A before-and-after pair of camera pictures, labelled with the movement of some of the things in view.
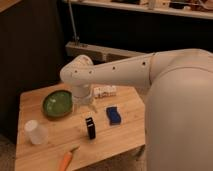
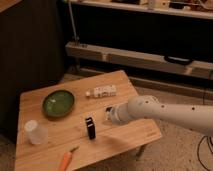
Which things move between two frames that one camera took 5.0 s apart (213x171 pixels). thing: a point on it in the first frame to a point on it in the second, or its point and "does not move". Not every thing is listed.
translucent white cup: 35,132 does not move
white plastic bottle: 105,91 does not move
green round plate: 57,103 does not move
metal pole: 75,37 does not move
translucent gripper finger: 75,108 to 108,117
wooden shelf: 200,9 does not move
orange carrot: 66,159 does not move
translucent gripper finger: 91,106 to 110,110
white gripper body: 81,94 to 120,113
